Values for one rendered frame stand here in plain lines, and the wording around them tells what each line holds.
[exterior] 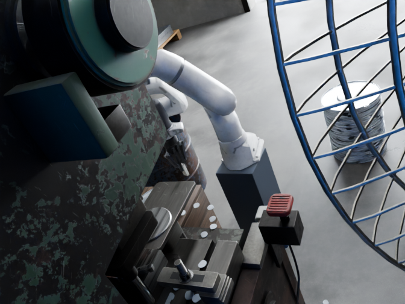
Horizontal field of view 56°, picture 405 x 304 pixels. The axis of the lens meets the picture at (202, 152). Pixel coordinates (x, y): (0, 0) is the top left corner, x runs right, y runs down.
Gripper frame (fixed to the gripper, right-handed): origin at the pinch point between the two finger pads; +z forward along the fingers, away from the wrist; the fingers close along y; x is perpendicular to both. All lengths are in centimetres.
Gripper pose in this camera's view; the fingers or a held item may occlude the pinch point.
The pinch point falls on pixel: (184, 169)
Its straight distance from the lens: 188.0
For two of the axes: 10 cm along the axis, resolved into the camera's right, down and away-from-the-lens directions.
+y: -6.2, 6.1, -4.9
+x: 7.0, 1.5, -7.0
